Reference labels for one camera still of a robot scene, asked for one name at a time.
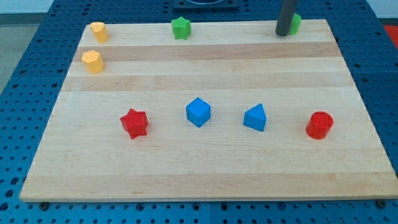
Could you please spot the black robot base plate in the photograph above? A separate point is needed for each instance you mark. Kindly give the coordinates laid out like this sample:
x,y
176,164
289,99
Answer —
x,y
183,5

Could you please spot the green round block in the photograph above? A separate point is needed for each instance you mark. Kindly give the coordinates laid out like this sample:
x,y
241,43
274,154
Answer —
x,y
294,28

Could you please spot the yellow hexagon block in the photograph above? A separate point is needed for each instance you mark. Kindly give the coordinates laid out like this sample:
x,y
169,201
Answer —
x,y
93,61

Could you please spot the red star block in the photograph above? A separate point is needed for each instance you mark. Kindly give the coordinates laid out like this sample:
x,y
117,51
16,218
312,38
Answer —
x,y
135,123

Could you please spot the yellow heart block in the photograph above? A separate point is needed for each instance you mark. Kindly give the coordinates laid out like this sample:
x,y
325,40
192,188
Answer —
x,y
99,31

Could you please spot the light wooden board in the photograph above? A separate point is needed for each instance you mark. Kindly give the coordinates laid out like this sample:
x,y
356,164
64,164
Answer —
x,y
85,155

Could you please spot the blue cube block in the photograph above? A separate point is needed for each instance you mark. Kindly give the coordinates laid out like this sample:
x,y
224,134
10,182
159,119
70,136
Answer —
x,y
198,112

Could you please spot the blue triangle block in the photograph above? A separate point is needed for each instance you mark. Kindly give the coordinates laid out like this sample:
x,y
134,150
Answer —
x,y
255,118

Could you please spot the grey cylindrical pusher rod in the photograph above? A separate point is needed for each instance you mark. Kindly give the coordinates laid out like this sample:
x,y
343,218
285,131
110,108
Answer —
x,y
285,18

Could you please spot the green star block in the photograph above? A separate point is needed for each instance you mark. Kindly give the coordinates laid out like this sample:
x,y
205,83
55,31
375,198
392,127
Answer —
x,y
181,28

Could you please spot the red cylinder block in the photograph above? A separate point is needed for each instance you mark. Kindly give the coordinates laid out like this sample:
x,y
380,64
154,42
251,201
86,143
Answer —
x,y
319,125

